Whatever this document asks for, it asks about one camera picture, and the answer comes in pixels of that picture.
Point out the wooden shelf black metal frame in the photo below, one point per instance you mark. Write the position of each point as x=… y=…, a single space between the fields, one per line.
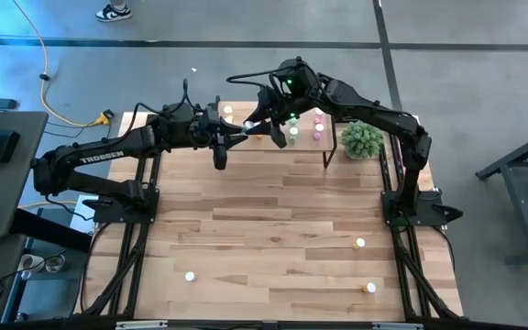
x=307 y=144

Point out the white tape roll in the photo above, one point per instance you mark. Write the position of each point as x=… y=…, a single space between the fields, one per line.
x=21 y=263

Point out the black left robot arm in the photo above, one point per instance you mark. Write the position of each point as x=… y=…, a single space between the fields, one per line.
x=103 y=156

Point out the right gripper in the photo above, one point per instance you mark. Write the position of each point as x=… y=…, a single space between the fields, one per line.
x=293 y=91

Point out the grey metal stand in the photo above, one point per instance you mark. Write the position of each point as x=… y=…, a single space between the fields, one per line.
x=511 y=157

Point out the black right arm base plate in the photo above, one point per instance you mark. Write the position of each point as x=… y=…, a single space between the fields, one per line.
x=388 y=206

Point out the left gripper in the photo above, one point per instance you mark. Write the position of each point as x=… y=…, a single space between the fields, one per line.
x=211 y=130

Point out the black desk leg beam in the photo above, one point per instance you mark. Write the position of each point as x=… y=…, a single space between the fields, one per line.
x=48 y=229

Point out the black aluminium table frame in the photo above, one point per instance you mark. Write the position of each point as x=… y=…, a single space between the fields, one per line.
x=157 y=165

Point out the white paper sheet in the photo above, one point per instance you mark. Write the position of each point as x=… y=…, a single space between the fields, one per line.
x=80 y=220

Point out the person's foot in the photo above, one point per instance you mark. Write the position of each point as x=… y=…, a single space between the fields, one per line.
x=113 y=12

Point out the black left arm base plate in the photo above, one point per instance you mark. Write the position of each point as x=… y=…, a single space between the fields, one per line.
x=103 y=215

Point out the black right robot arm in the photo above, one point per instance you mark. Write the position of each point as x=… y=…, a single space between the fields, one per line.
x=374 y=112

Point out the silver metal bracket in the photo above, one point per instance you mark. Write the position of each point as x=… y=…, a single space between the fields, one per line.
x=140 y=325
x=397 y=326

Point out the round metal cup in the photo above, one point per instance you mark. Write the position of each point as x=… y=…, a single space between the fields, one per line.
x=55 y=263

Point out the green faux plant grey pot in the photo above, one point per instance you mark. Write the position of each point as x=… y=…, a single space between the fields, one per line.
x=362 y=141

